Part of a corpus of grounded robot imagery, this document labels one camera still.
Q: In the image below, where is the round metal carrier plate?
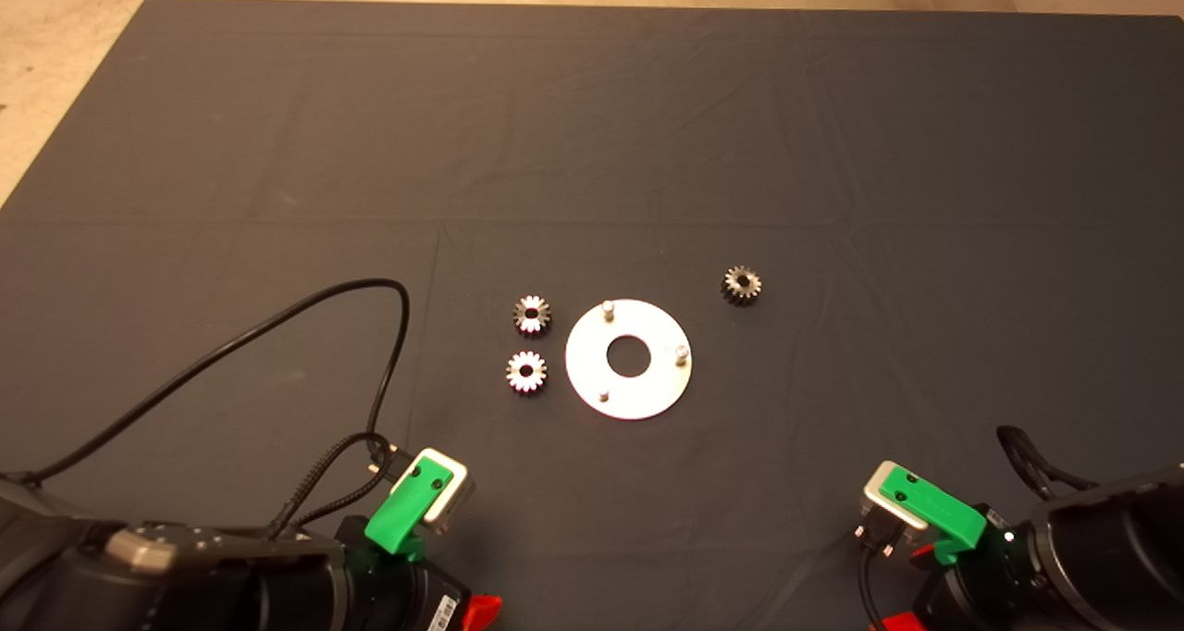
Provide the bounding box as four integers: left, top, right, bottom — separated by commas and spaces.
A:
565, 299, 694, 421

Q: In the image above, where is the braided black left gripper cable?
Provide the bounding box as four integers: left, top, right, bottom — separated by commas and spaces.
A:
268, 432, 413, 539

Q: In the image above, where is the dark grey table cloth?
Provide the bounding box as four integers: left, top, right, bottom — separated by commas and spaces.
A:
0, 0, 1184, 631

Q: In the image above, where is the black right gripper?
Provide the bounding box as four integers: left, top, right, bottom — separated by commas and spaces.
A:
879, 506, 1037, 631

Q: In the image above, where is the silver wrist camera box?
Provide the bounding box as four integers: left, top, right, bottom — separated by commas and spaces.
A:
388, 448, 475, 534
862, 462, 929, 532

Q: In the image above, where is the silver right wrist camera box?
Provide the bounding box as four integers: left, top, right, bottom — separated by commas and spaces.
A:
862, 462, 929, 532

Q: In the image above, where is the small steel planetary gear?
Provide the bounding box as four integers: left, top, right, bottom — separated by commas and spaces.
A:
512, 295, 553, 336
506, 351, 549, 395

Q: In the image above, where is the green left camera mount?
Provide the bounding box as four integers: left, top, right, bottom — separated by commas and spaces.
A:
364, 455, 454, 558

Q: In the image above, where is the smooth black left camera cable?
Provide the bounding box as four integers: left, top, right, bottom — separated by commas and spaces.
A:
0, 278, 413, 484

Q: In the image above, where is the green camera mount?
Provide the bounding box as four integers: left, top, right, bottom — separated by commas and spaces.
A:
364, 455, 454, 558
879, 464, 989, 567

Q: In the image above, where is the green right camera mount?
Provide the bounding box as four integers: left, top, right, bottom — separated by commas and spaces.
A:
879, 464, 989, 567

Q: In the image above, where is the dark gear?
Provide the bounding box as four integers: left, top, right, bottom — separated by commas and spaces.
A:
721, 266, 763, 306

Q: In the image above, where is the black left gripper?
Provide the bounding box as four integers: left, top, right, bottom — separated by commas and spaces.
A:
333, 516, 503, 631

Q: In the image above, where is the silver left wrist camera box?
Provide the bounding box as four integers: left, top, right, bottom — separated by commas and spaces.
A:
388, 448, 475, 534

